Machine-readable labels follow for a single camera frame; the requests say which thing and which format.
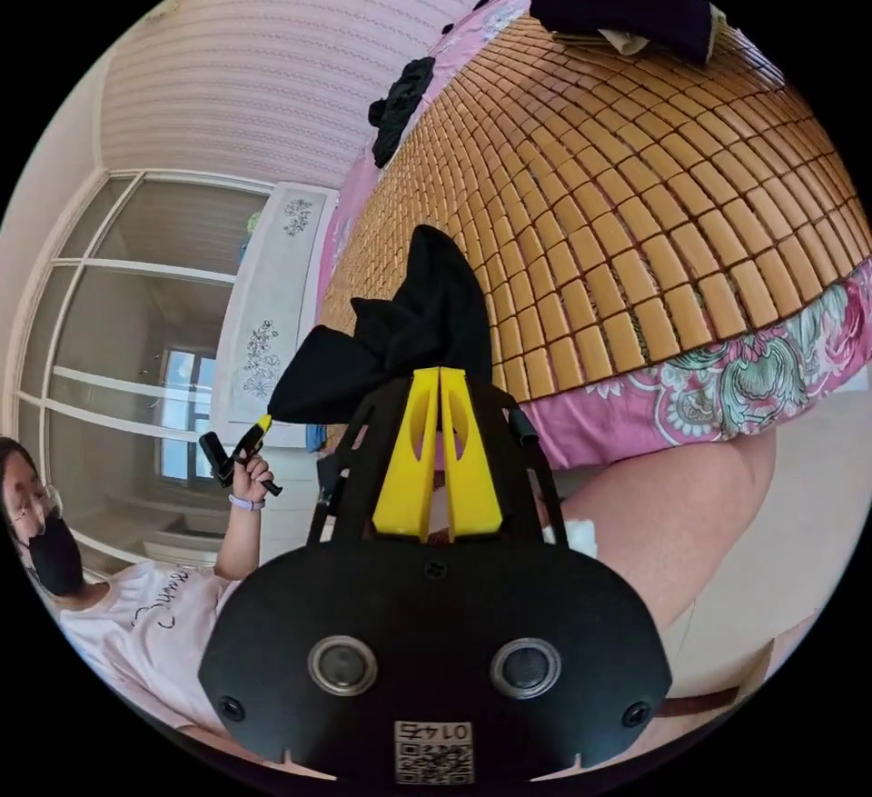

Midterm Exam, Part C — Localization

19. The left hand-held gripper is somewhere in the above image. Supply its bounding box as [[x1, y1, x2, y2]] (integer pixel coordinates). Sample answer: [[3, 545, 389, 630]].
[[230, 413, 285, 495]]

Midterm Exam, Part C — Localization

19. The person's left forearm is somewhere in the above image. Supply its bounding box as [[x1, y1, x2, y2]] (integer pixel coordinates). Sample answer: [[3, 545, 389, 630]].
[[213, 493, 267, 582]]

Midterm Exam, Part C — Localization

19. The black short sleeve shirt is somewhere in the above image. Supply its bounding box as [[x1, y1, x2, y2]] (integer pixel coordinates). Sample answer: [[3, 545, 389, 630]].
[[268, 224, 494, 427]]

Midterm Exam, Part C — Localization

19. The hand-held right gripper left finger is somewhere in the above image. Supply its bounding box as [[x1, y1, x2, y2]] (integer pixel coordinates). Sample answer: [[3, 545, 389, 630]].
[[372, 366, 442, 540]]

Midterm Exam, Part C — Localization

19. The crumpled black garment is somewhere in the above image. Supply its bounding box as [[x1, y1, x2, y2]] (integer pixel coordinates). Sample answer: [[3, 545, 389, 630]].
[[367, 56, 437, 171]]

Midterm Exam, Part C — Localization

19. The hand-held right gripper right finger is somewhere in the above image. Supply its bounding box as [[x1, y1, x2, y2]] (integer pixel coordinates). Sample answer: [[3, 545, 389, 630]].
[[439, 366, 505, 543]]

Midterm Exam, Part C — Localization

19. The white cupboard with flower print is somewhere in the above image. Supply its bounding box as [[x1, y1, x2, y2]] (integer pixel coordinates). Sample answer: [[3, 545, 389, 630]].
[[216, 182, 340, 449]]

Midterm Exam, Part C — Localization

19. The bed with woven mat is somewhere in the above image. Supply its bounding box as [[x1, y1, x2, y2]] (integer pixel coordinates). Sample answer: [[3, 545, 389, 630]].
[[315, 0, 872, 471]]

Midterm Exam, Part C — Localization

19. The white framed window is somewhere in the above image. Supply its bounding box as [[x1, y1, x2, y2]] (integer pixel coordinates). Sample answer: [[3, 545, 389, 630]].
[[12, 168, 275, 543]]

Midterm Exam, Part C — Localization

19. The person's left hand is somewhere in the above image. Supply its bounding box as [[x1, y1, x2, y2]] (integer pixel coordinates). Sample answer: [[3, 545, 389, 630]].
[[231, 452, 275, 506]]

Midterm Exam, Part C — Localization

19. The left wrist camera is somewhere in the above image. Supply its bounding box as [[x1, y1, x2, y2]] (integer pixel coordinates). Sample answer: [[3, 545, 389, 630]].
[[198, 431, 237, 489]]

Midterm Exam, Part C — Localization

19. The person's body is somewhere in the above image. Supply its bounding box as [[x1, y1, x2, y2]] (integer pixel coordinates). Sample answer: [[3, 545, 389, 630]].
[[0, 432, 779, 765]]

